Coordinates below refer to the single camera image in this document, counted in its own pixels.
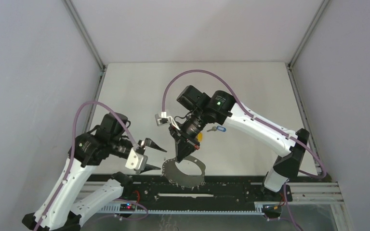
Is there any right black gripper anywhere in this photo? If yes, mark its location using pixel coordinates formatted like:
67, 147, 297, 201
168, 109, 208, 164

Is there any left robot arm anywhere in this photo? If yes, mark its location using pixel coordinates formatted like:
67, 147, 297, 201
22, 113, 165, 231

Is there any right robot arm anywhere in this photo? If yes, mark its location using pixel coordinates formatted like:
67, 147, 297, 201
160, 85, 309, 201

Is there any key with yellow tag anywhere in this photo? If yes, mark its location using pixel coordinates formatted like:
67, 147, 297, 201
197, 132, 203, 142

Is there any key with blue tag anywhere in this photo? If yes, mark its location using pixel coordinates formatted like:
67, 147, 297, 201
206, 126, 226, 132

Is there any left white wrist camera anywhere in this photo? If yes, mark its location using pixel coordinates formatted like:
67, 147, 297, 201
125, 149, 148, 175

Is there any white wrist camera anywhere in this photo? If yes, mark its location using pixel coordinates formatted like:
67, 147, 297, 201
155, 111, 180, 130
125, 149, 148, 175

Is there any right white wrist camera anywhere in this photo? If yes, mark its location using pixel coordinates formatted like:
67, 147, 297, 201
155, 111, 180, 130

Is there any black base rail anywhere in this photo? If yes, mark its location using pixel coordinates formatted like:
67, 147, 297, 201
82, 173, 292, 213

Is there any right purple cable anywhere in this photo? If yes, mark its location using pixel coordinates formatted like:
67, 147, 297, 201
161, 69, 328, 231

